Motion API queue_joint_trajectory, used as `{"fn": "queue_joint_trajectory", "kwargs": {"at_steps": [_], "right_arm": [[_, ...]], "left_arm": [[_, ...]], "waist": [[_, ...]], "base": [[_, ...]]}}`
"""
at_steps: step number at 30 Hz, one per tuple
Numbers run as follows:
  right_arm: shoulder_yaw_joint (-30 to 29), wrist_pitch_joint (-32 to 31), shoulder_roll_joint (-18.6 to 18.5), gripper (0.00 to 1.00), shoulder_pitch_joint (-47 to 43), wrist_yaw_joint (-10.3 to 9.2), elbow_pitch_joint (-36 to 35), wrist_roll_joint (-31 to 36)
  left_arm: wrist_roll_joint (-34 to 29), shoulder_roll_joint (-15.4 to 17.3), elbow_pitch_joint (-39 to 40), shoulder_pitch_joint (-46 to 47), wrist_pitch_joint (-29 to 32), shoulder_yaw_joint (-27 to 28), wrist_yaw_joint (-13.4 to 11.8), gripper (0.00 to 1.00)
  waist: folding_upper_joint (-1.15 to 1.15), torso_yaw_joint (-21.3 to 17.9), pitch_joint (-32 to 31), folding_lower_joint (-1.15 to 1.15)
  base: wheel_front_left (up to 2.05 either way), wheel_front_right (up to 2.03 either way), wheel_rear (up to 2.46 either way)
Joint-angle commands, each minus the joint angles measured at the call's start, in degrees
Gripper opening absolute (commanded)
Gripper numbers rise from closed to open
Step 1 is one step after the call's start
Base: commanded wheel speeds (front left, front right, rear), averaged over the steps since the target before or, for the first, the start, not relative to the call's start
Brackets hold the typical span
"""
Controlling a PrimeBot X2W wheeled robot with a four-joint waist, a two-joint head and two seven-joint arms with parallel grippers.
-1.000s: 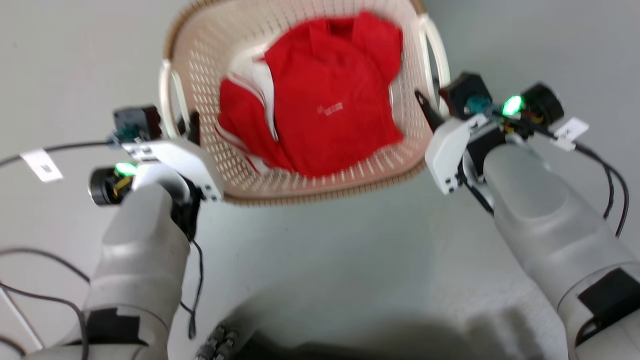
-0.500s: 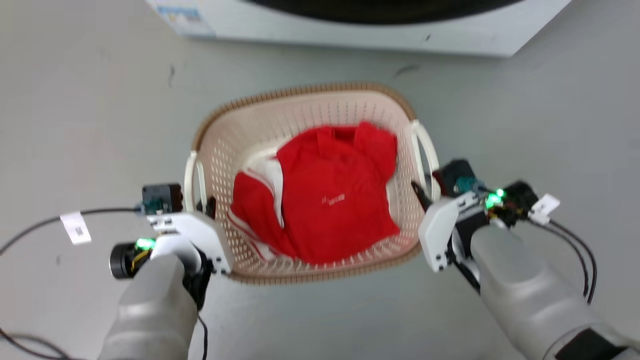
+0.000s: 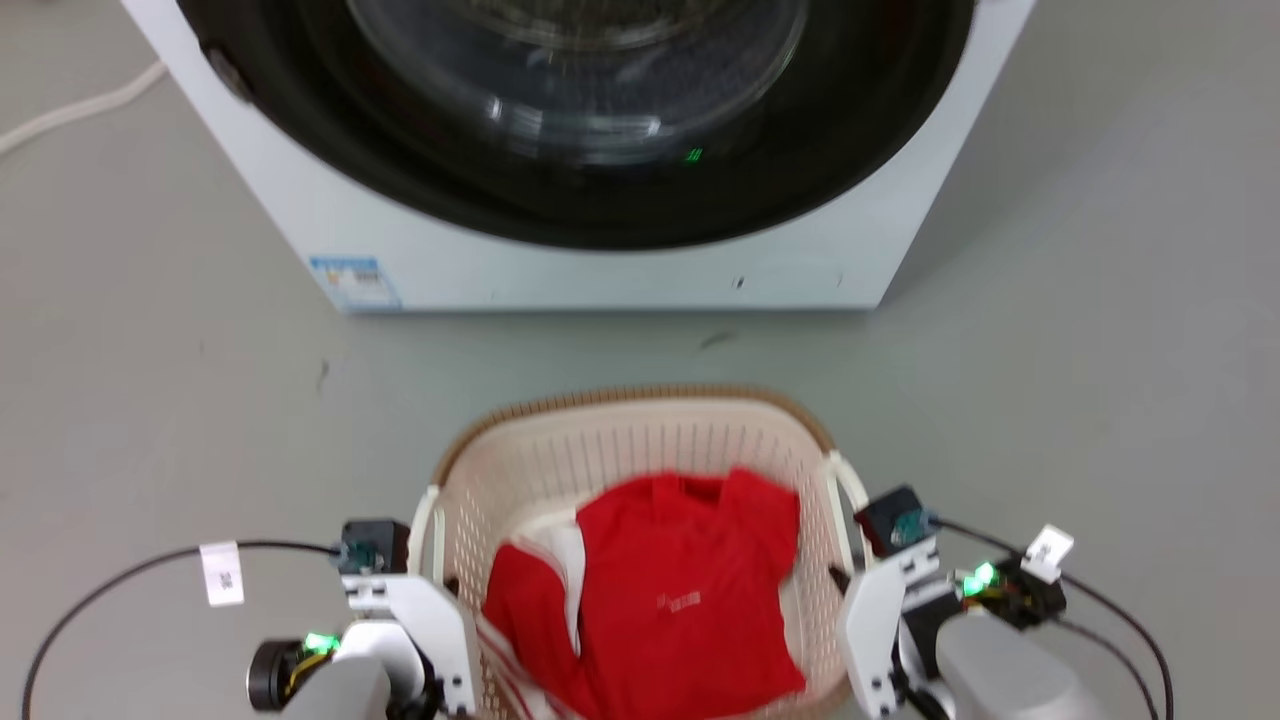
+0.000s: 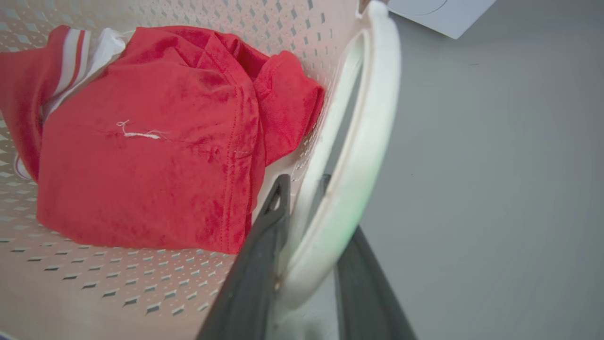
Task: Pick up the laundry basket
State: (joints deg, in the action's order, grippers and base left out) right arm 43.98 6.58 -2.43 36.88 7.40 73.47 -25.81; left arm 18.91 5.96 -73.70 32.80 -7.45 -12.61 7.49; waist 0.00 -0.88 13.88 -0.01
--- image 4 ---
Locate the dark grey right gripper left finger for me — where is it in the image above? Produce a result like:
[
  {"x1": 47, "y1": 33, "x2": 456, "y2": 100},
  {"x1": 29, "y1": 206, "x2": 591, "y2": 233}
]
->
[{"x1": 196, "y1": 174, "x2": 291, "y2": 340}]

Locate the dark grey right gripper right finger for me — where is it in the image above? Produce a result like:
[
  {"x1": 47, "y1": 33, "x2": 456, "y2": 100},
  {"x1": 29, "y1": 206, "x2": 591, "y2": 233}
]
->
[{"x1": 317, "y1": 174, "x2": 418, "y2": 340}]

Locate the red garment with white stripes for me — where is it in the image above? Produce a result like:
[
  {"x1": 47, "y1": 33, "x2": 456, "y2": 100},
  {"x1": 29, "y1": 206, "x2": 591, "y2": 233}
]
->
[{"x1": 0, "y1": 25, "x2": 325, "y2": 255}]

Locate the white perforated plastic laundry basket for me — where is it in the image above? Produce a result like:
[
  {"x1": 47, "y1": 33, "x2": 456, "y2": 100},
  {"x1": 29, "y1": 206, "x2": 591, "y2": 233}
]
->
[{"x1": 0, "y1": 0, "x2": 402, "y2": 340}]

